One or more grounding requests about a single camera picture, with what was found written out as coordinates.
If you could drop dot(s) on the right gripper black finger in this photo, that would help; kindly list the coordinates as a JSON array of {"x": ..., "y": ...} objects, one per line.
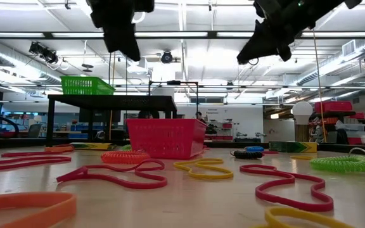
[
  {"x": 260, "y": 28},
  {"x": 272, "y": 42}
]

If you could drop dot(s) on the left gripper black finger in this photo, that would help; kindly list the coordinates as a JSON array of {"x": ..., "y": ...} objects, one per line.
[{"x": 124, "y": 42}]

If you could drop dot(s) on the green plastic basket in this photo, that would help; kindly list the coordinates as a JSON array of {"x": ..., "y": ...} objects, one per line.
[{"x": 84, "y": 86}]

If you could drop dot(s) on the red plastic basket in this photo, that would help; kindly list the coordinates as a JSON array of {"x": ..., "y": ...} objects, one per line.
[{"x": 166, "y": 139}]

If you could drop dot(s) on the blue spiral wrist coil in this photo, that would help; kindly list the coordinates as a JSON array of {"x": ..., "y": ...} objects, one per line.
[{"x": 253, "y": 148}]

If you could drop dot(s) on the red spiral wrist coil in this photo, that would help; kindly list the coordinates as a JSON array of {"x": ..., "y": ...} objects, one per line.
[{"x": 122, "y": 157}]

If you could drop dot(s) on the black spiral wrist coil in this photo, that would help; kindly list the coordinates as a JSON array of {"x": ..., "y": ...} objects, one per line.
[{"x": 247, "y": 155}]

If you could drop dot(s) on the orange rubber band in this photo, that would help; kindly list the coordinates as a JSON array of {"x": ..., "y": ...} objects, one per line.
[
  {"x": 65, "y": 209},
  {"x": 59, "y": 149}
]

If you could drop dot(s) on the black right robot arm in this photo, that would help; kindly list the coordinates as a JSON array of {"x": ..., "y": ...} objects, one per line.
[{"x": 353, "y": 3}]

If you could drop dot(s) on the grey office chair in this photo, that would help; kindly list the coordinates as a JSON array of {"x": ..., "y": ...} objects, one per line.
[{"x": 35, "y": 130}]

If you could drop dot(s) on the black horizontal rig beam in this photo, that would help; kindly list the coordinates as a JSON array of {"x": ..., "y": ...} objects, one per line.
[{"x": 211, "y": 35}]

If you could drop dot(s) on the black table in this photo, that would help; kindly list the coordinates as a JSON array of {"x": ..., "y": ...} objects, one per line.
[{"x": 112, "y": 102}]

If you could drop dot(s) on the white air vent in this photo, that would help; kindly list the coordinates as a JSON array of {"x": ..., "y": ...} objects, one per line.
[{"x": 348, "y": 48}]

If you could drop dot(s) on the white bulb table lamp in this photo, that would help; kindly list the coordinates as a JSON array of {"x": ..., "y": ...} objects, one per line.
[{"x": 302, "y": 112}]

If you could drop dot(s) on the large red storage bin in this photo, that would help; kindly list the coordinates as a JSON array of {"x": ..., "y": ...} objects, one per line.
[{"x": 333, "y": 107}]

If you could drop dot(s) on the person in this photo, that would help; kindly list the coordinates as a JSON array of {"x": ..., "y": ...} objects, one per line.
[{"x": 199, "y": 115}]

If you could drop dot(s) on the small red storage bin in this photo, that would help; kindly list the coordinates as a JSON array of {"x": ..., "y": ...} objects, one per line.
[{"x": 358, "y": 116}]

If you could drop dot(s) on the black metal frame stand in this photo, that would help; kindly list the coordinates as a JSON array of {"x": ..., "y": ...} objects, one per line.
[{"x": 173, "y": 82}]

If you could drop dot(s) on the black aluminium table frame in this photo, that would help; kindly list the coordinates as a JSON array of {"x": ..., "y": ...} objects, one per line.
[{"x": 233, "y": 145}]

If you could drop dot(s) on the silver ventilation duct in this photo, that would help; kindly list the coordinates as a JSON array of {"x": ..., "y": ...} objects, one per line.
[{"x": 8, "y": 58}]

